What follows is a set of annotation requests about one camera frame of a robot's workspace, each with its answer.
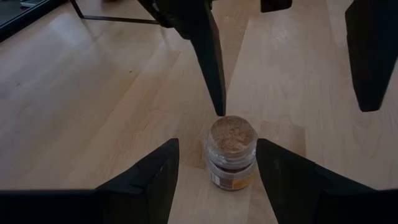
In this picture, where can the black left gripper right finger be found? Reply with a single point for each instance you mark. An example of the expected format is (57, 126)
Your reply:
(304, 193)

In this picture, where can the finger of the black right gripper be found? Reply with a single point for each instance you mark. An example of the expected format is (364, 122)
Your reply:
(373, 46)
(202, 37)

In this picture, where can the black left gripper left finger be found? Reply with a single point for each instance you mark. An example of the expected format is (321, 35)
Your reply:
(140, 193)

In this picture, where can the small cork-topped glass jar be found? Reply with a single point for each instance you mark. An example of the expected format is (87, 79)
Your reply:
(231, 137)

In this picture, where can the black metal wood-top shelf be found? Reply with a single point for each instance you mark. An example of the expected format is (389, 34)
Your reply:
(124, 19)

